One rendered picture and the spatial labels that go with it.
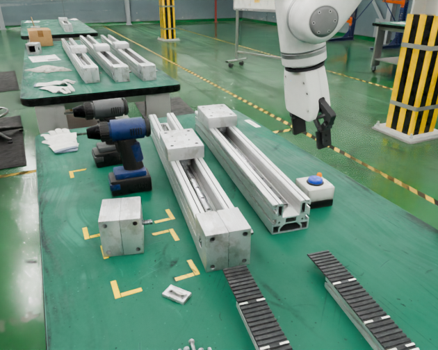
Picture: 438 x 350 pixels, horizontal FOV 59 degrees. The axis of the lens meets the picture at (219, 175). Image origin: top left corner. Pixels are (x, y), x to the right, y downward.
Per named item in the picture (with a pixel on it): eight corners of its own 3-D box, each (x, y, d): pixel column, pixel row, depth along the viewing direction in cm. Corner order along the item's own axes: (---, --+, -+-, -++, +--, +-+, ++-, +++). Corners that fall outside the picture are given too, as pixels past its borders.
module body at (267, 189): (307, 228, 98) (311, 198, 95) (271, 235, 96) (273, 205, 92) (217, 128, 167) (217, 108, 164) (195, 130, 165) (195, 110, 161)
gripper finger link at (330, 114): (306, 90, 76) (308, 116, 79) (330, 101, 70) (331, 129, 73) (311, 88, 76) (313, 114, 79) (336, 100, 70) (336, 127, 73)
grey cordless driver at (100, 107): (135, 162, 135) (128, 100, 125) (75, 172, 128) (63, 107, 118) (129, 154, 141) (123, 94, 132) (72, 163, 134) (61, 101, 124)
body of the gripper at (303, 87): (273, 60, 78) (280, 112, 83) (301, 69, 69) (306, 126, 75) (306, 50, 79) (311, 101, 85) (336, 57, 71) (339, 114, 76)
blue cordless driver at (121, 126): (156, 190, 116) (151, 120, 107) (87, 201, 110) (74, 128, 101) (151, 180, 123) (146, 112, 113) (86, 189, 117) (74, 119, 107)
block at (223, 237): (260, 262, 86) (262, 226, 82) (206, 272, 83) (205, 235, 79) (246, 239, 94) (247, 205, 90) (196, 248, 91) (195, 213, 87)
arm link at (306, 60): (271, 50, 76) (273, 65, 78) (295, 57, 69) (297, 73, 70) (308, 39, 78) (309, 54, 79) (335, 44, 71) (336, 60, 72)
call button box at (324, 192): (332, 205, 108) (335, 185, 106) (301, 211, 106) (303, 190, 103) (318, 192, 115) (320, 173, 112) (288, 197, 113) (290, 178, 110)
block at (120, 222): (154, 252, 90) (151, 217, 85) (103, 257, 88) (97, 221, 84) (153, 228, 98) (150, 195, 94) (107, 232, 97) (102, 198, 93)
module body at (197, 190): (236, 241, 94) (237, 210, 90) (196, 248, 91) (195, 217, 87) (174, 132, 162) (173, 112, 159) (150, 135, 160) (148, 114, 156)
